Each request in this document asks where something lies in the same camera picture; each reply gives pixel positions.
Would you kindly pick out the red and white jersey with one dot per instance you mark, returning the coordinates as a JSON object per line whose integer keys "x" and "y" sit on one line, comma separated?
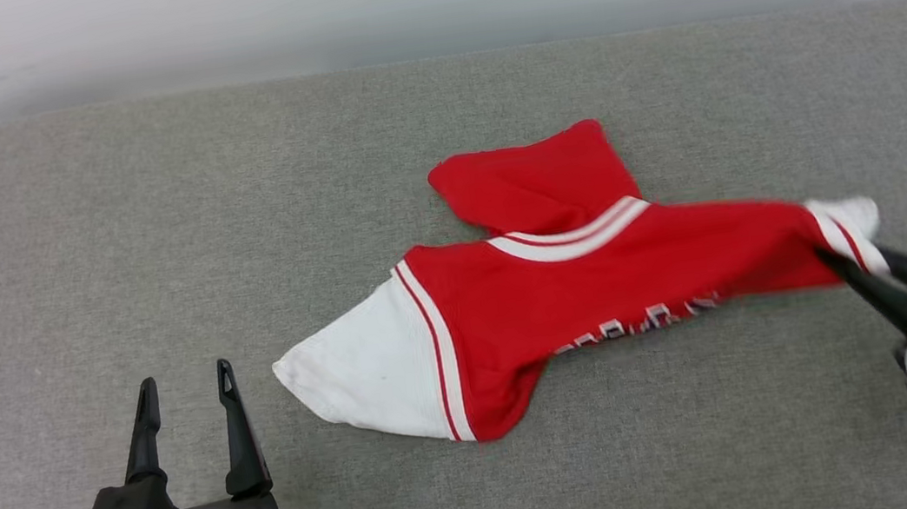
{"x": 598, "y": 288}

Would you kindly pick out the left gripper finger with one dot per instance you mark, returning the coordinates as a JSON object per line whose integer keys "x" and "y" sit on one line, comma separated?
{"x": 144, "y": 444}
{"x": 241, "y": 449}

